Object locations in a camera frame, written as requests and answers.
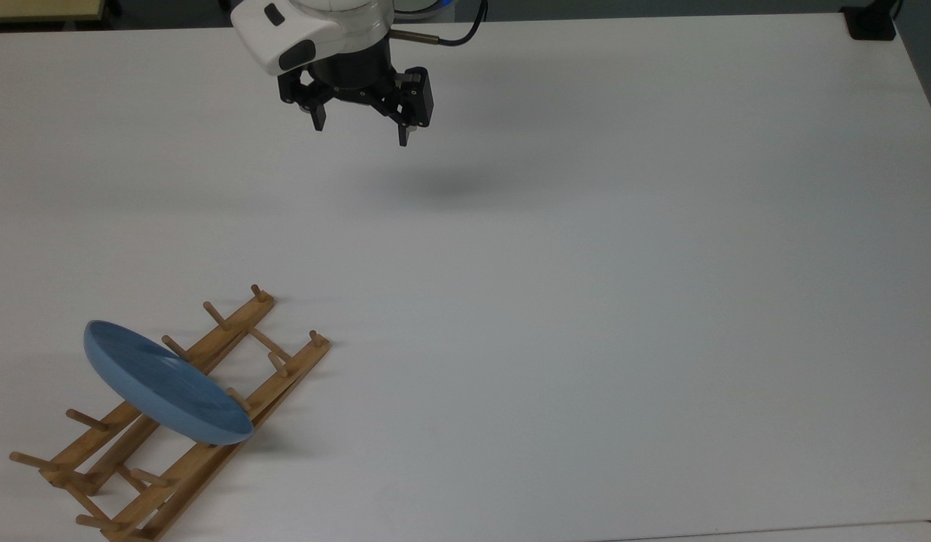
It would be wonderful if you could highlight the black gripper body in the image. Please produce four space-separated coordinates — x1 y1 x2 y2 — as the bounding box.
276 38 434 129

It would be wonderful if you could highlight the blue round plate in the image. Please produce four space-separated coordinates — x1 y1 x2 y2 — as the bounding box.
84 320 254 446

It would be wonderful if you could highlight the wooden plate rack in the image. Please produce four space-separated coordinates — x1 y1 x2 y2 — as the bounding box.
8 284 332 542

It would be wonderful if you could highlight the tan wooden desk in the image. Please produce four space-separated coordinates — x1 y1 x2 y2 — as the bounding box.
0 0 106 26

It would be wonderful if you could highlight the thin dark wrist cable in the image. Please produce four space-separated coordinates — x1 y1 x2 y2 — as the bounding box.
394 0 489 47

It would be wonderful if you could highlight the black camera stand with clamp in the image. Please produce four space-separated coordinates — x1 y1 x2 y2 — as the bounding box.
841 0 905 41

